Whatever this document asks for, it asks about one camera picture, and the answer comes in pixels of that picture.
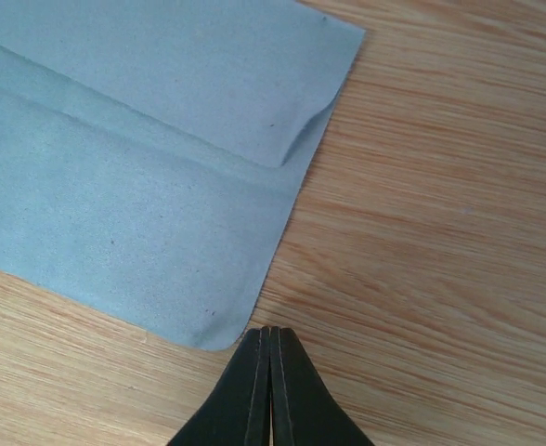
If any light blue cleaning cloth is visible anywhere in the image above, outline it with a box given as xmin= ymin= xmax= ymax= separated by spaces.
xmin=0 ymin=1 xmax=365 ymax=350

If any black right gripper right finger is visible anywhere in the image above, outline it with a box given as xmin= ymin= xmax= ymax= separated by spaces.
xmin=270 ymin=326 xmax=372 ymax=446

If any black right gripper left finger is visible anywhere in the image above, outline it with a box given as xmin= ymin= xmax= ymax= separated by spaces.
xmin=169 ymin=328 xmax=271 ymax=446

